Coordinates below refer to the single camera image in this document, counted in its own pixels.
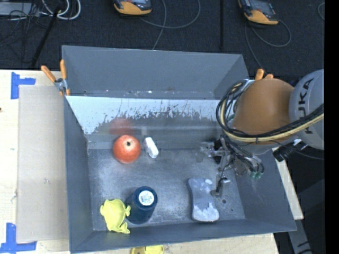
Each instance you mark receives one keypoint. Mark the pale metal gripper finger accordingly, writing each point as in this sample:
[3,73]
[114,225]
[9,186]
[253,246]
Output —
[212,151]
[224,180]

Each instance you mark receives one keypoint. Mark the grey metal bin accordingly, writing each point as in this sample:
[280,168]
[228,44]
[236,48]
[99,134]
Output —
[169,173]

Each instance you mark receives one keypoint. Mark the small white block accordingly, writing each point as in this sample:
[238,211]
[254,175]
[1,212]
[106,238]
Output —
[151,147]

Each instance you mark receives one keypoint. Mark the red apple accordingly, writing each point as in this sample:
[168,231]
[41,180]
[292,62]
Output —
[126,149]

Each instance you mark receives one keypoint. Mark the dark blue cup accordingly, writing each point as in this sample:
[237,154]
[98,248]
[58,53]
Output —
[141,205]

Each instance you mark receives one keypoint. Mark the yellow toy fish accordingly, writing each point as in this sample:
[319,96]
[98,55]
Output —
[114,216]

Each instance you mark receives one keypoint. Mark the pale cardboard board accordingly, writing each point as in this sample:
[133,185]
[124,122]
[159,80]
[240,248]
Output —
[39,163]

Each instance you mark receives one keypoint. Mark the black cylinder on white bracket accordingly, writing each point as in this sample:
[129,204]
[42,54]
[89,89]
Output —
[284,152]

